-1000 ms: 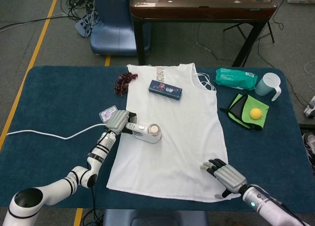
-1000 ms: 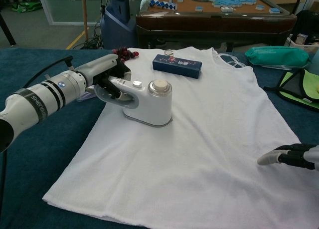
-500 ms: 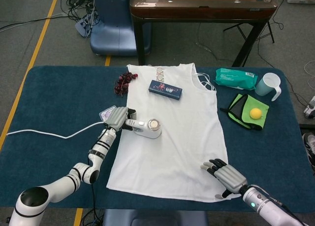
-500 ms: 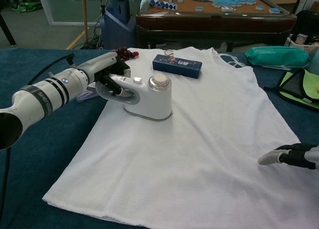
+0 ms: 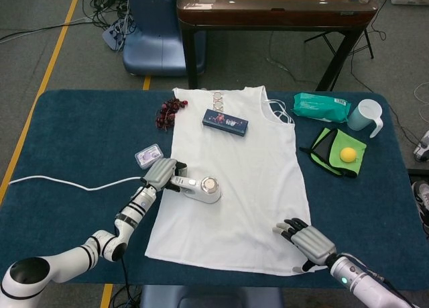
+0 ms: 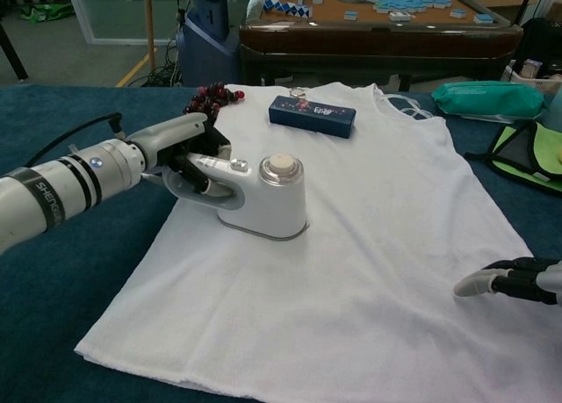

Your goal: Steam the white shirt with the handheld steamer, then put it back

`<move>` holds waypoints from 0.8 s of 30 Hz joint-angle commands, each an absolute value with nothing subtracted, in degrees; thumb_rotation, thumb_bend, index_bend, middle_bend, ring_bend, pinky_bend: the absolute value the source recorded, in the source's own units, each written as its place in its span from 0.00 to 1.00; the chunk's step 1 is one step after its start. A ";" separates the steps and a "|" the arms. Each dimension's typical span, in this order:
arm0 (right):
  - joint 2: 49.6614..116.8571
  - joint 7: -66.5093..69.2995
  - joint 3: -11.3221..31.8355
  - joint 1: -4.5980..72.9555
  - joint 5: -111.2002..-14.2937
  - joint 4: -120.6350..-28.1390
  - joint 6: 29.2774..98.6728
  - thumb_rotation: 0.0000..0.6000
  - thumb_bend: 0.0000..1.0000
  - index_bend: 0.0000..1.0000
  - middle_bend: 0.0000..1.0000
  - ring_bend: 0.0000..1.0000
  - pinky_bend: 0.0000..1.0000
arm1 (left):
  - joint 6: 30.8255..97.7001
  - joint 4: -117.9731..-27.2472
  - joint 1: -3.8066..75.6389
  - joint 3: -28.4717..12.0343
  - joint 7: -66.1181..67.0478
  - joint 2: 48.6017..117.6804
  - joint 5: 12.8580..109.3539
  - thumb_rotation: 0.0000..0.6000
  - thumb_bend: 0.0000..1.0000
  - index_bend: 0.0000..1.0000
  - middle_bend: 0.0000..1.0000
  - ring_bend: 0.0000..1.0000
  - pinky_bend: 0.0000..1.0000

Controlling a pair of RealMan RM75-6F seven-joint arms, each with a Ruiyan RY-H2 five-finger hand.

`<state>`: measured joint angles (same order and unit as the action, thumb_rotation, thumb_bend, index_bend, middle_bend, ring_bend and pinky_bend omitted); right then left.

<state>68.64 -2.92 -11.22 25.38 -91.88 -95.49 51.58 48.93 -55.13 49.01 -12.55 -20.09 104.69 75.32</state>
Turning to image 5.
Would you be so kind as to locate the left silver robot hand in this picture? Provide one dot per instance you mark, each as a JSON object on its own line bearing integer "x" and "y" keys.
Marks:
{"x": 162, "y": 173}

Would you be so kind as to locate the green cloth with black trim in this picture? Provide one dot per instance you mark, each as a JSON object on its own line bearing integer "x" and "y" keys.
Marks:
{"x": 330, "y": 140}

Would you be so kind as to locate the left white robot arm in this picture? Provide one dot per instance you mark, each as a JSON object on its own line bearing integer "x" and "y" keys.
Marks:
{"x": 67, "y": 261}

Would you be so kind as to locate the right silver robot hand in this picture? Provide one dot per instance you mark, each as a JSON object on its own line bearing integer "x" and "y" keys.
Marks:
{"x": 310, "y": 244}

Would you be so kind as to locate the grey handheld device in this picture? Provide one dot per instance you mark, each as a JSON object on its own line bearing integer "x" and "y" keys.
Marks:
{"x": 422, "y": 150}

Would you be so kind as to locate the yellow ball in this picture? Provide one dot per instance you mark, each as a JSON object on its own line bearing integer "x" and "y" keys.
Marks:
{"x": 347, "y": 154}

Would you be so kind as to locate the small clear plastic case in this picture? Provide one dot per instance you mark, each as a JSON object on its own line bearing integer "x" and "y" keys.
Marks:
{"x": 147, "y": 155}

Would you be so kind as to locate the dark blue printed box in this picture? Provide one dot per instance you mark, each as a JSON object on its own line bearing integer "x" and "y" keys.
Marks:
{"x": 226, "y": 122}

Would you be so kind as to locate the brown mahjong table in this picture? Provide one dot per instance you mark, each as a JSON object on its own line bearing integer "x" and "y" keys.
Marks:
{"x": 268, "y": 16}

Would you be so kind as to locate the white handheld garment steamer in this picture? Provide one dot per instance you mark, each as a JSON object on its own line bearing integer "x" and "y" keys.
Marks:
{"x": 204, "y": 192}

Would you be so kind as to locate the bunch of red grapes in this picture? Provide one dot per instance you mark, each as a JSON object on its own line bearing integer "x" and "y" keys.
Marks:
{"x": 167, "y": 115}

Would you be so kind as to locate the dark teal table cover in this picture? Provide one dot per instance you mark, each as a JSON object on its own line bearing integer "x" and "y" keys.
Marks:
{"x": 83, "y": 127}

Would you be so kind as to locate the light blue measuring jug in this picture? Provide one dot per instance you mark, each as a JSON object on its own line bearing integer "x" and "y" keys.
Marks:
{"x": 360, "y": 118}

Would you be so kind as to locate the green wet wipes pack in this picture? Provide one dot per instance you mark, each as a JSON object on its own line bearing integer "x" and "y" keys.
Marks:
{"x": 318, "y": 107}

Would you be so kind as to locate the white sleeveless shirt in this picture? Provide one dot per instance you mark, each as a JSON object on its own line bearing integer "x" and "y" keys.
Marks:
{"x": 234, "y": 160}

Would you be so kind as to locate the blue power strip with plugs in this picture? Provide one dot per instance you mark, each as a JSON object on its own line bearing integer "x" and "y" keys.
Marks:
{"x": 114, "y": 36}

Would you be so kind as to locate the grey sneaker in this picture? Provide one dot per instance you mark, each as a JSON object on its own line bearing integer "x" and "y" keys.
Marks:
{"x": 421, "y": 200}

